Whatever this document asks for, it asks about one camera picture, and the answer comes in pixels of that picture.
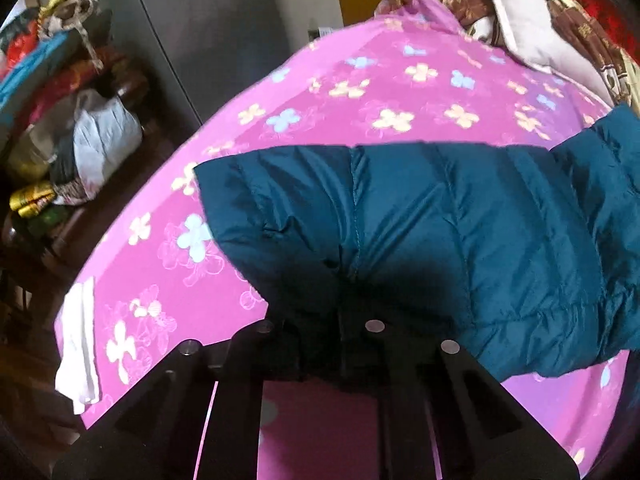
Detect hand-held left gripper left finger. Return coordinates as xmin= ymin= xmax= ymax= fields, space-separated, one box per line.
xmin=52 ymin=319 xmax=307 ymax=480

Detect white cloth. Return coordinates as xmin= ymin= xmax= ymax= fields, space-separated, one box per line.
xmin=54 ymin=277 xmax=101 ymax=415

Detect brown patterned quilt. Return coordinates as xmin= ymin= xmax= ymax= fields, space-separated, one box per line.
xmin=375 ymin=0 xmax=640 ymax=111

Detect pink floral bed sheet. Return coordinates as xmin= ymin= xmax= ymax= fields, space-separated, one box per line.
xmin=55 ymin=0 xmax=632 ymax=480

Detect gold foil packets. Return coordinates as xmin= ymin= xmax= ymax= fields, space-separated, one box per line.
xmin=10 ymin=180 xmax=57 ymax=219

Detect teal puffer jacket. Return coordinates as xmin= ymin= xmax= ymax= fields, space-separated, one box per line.
xmin=194 ymin=105 xmax=640 ymax=379

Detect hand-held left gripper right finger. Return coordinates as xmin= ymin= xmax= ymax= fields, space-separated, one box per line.
xmin=339 ymin=310 xmax=581 ymax=480

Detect grey wardrobe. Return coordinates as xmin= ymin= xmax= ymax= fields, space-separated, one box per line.
xmin=85 ymin=0 xmax=346 ymax=131

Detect blue bag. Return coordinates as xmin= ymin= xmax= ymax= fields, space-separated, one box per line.
xmin=0 ymin=30 xmax=83 ymax=128

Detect red wall poster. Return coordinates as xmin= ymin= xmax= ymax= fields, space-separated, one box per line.
xmin=564 ymin=0 xmax=632 ymax=48

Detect beige pillow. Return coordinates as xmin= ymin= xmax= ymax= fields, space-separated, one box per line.
xmin=472 ymin=0 xmax=613 ymax=108

